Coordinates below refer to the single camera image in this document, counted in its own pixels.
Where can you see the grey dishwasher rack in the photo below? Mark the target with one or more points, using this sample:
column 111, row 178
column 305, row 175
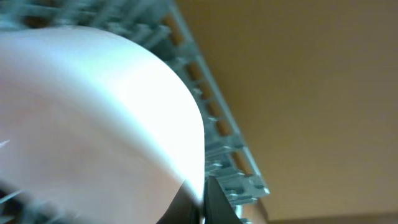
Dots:
column 160, row 27

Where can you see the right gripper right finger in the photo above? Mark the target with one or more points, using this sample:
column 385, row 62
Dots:
column 217, row 209

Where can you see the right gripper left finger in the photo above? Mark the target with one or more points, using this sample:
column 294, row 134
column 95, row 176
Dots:
column 183, row 209

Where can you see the white pink bowl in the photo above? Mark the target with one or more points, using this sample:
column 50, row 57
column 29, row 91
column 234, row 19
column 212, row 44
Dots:
column 94, row 129

